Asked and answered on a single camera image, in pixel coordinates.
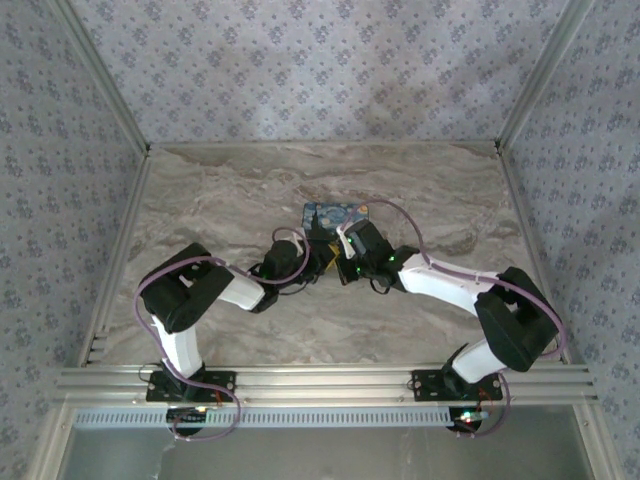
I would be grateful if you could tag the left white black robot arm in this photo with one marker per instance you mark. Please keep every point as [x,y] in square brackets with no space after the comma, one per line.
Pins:
[180,350]

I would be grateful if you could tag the aluminium frame post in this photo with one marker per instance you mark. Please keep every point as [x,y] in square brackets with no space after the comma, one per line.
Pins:
[595,445]
[107,80]
[50,445]
[541,75]

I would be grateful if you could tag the long aluminium mounting rail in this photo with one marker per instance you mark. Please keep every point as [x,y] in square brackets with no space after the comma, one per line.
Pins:
[320,385]

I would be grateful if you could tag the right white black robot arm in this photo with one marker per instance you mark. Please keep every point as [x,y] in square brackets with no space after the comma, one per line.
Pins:
[440,282]

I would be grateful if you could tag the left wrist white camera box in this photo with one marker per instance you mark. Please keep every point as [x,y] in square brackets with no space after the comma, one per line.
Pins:
[299,245]

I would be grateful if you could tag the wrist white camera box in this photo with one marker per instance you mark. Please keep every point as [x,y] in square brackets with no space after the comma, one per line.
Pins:
[299,245]
[347,245]

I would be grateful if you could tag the starry night print tin box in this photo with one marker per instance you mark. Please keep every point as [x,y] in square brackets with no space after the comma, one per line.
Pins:
[335,214]

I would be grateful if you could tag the aluminium table edge rail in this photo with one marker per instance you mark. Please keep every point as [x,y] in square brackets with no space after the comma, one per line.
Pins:
[535,240]
[325,145]
[112,250]

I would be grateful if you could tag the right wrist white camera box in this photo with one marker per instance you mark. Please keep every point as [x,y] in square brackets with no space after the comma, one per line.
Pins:
[347,245]

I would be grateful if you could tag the small black controller board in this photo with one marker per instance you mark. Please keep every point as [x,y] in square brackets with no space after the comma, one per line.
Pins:
[470,415]
[187,413]

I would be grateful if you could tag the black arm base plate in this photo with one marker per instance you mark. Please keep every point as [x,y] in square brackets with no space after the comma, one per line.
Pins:
[160,390]
[430,385]

